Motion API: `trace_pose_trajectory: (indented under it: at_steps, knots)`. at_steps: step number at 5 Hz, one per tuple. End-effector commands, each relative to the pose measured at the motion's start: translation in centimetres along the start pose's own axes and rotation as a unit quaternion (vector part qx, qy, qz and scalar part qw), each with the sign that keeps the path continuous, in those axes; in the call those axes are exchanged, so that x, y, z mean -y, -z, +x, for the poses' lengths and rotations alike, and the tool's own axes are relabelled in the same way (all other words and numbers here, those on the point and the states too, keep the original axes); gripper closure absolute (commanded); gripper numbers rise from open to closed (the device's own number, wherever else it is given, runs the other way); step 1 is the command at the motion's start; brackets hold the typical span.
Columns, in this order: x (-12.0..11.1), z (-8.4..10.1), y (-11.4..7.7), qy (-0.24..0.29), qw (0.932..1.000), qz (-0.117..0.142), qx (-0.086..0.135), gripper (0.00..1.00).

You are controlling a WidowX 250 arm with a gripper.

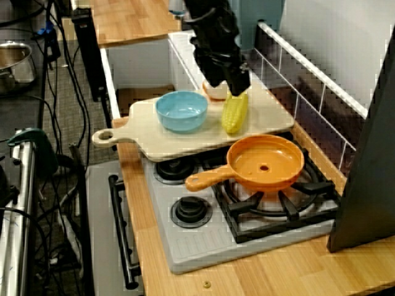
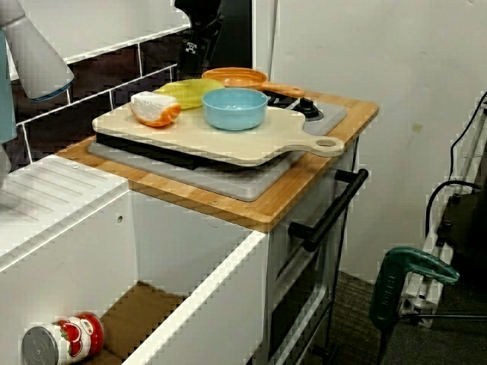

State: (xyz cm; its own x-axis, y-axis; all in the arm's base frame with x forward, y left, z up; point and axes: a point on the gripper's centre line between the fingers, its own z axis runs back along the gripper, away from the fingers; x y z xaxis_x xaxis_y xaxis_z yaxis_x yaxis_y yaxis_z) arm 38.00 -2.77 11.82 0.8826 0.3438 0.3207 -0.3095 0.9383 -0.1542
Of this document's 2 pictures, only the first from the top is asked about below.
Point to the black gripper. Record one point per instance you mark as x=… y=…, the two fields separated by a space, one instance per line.
x=219 y=43

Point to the yellow toy corn cob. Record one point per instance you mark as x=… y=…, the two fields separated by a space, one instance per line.
x=234 y=115

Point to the light blue bowl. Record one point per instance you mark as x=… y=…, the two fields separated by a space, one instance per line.
x=182 y=117

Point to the orange toy frying pan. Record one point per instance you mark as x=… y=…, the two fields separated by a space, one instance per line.
x=277 y=160

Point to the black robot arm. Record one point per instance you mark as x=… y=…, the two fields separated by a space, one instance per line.
x=210 y=9

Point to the wooden cutting board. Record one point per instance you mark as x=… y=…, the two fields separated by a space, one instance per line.
x=262 y=111

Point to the teal box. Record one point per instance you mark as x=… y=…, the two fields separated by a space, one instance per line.
x=262 y=18

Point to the dark tile backsplash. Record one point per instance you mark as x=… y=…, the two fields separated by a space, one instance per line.
x=308 y=101

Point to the white toy sink unit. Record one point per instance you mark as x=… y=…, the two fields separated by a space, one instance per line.
x=139 y=61

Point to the black stove knob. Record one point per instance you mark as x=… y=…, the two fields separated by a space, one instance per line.
x=191 y=212
x=176 y=171

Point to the black burner grate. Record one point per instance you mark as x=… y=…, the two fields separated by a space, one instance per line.
x=243 y=207

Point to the grey toy stove top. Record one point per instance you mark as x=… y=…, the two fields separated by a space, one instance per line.
x=200 y=246

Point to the black slanted side panel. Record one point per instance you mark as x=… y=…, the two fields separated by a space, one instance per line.
x=367 y=185

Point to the green clamp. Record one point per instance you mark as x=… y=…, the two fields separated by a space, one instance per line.
x=40 y=145

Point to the grey oven door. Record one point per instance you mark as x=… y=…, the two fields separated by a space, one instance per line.
x=98 y=231

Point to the brass counter screw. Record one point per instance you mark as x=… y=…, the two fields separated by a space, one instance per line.
x=206 y=284

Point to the steel pot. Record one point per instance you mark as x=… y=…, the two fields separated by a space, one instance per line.
x=15 y=68

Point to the black upright post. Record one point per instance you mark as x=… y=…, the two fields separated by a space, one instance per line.
x=88 y=55

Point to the aluminium rail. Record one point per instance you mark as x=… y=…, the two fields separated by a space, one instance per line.
x=18 y=216

